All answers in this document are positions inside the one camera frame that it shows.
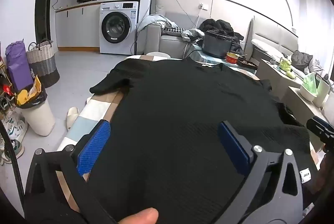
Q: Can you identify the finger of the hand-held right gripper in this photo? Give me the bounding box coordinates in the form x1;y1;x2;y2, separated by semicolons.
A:
306;116;334;147

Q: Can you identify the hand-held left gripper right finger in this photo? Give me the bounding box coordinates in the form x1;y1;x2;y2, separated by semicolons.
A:
209;120;304;224

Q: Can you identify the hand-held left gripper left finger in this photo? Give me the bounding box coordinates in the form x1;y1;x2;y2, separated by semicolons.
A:
23;120;119;224

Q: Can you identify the black knit sweater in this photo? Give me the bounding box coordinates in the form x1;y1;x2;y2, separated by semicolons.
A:
89;58;320;224

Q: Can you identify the person's left hand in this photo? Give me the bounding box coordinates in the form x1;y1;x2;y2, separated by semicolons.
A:
116;208;159;224

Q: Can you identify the white basin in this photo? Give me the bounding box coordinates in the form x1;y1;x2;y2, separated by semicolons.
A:
300;83;319;102

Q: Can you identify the checked blanket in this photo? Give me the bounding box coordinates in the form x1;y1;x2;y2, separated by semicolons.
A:
56;54;320;214

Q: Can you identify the white container green bag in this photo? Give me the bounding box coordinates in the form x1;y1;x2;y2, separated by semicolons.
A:
313;75;330;107

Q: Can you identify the beige slipper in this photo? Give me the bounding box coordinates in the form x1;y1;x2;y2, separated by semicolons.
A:
66;107;79;131

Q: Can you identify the white trash bin black liner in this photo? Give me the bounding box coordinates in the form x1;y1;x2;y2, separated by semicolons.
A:
14;83;56;136

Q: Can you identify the green toy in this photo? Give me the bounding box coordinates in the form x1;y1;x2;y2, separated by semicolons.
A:
279;57;296;78

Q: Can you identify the grey padded jacket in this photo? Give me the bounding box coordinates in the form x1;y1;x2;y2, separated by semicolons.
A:
291;50;330;80

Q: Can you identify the white green sneaker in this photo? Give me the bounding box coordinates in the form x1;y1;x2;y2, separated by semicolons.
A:
1;116;28;140

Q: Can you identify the grey white sneaker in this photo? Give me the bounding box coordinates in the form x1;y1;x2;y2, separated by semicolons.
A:
0;139;25;165

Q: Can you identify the yellow snack packet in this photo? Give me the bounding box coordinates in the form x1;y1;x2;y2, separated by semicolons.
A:
17;75;42;106

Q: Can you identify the black food tray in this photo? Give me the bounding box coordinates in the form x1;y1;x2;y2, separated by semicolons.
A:
237;57;259;69

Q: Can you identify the red tin can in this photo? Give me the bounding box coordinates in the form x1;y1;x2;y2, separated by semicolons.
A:
226;52;239;65

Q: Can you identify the woven laundry basket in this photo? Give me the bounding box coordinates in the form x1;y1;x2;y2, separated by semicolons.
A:
26;39;60;88

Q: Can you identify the glass side table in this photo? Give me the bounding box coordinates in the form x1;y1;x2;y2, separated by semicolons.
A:
188;44;257;74

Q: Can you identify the white pillow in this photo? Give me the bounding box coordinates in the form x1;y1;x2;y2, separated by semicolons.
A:
251;39;283;58

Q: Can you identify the black cooking pot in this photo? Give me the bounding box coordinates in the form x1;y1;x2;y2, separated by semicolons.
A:
202;30;233;59

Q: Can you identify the grey padded headboard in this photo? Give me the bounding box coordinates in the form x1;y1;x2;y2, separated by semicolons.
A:
245;15;299;63

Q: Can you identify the white curtain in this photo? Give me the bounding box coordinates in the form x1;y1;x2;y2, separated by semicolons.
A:
300;0;334;58

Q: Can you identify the purple bag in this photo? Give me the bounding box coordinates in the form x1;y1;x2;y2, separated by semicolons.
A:
5;40;34;91

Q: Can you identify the white round stool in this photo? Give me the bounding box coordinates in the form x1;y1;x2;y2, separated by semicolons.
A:
145;51;171;59

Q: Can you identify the grey crumpled garment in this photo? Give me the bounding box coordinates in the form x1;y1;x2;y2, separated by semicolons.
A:
181;29;205;43

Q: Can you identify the white washing machine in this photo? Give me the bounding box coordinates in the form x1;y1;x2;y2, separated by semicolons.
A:
99;1;140;55

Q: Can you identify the grey sofa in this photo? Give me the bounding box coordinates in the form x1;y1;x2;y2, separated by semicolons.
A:
144;0;204;60

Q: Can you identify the black jacket pile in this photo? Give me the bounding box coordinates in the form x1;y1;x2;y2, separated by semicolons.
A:
200;19;244;54

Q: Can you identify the white kitchen cabinet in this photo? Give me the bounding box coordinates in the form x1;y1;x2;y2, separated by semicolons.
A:
56;0;141;52

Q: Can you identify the houndstooth cushion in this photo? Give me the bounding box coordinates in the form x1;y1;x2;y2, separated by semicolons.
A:
162;26;186;37

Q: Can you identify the light blue cloth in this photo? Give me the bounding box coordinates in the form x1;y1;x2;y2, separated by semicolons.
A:
136;15;178;33

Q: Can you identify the black braided cable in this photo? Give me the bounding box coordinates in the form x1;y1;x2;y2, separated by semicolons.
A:
0;123;25;214

